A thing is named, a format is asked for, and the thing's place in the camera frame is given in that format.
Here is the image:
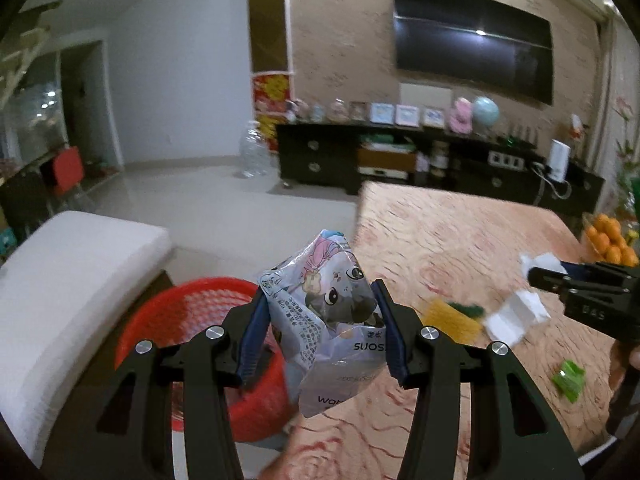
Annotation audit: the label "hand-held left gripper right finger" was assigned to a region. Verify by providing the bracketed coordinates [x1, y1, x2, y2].
[371, 279, 586, 480]

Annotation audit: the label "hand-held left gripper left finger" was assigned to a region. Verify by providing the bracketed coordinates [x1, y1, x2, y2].
[95, 285, 273, 480]

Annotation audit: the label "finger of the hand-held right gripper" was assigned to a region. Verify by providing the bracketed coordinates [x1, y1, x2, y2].
[529, 267, 626, 297]
[560, 261, 640, 281]

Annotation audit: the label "yellow waffle textured packet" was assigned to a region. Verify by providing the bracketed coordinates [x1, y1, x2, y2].
[422, 300, 483, 346]

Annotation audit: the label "red plastic mesh basket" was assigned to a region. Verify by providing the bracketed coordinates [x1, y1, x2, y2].
[115, 276, 296, 443]

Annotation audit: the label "cartoon cat snack packet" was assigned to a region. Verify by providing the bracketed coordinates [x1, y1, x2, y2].
[257, 229, 396, 418]

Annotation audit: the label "green candy wrapper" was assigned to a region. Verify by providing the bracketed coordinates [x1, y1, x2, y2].
[552, 360, 587, 403]

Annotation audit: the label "yellow green scouring sponge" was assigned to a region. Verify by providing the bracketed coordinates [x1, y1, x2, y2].
[446, 301, 487, 320]

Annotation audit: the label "pile of oranges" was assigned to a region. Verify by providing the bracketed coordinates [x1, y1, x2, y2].
[582, 212, 640, 267]

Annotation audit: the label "rose pattern tablecloth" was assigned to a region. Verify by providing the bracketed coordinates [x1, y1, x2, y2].
[250, 181, 621, 480]

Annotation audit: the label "white cylindrical device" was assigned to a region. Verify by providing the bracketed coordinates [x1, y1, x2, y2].
[547, 140, 571, 183]

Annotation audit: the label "pink artificial flowers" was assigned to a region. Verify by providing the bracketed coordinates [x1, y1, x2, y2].
[614, 96, 640, 211]

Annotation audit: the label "black router with antennas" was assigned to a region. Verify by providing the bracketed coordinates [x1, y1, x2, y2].
[505, 125, 538, 146]

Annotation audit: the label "cream canister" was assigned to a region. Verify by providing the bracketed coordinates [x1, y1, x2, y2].
[430, 141, 448, 176]

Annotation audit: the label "orange brown drawer box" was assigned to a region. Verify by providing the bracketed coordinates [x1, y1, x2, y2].
[359, 146, 417, 177]

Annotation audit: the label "light blue globe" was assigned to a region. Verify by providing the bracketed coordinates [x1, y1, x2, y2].
[472, 96, 497, 136]

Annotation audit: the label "clear large water jug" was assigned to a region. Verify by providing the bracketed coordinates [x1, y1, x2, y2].
[239, 120, 271, 178]

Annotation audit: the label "pink plush toy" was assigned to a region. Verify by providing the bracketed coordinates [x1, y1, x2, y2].
[448, 99, 473, 133]

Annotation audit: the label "black television cabinet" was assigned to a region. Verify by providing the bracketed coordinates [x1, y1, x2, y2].
[276, 122, 606, 213]

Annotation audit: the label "green flat boxes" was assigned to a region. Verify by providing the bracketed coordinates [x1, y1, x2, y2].
[367, 135, 416, 153]

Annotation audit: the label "white cushioned sofa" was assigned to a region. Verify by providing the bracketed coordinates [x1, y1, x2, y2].
[0, 210, 173, 463]

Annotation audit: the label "white blank board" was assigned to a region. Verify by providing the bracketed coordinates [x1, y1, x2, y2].
[399, 81, 455, 111]

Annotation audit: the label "red chair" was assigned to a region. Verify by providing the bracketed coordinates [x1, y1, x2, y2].
[50, 146, 83, 196]

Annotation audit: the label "black chair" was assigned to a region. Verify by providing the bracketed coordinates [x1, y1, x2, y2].
[0, 170, 51, 231]

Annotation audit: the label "glass sliding door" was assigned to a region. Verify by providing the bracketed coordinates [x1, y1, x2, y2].
[0, 62, 68, 161]

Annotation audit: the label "white wooden staircase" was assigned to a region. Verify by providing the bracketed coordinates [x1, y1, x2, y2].
[0, 0, 63, 106]

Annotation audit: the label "white power cable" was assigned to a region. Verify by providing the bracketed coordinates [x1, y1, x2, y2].
[532, 162, 571, 201]

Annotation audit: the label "red festive wall poster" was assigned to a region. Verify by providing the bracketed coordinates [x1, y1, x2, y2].
[252, 72, 292, 153]

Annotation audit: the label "black wall television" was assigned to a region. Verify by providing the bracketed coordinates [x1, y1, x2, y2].
[391, 0, 555, 107]

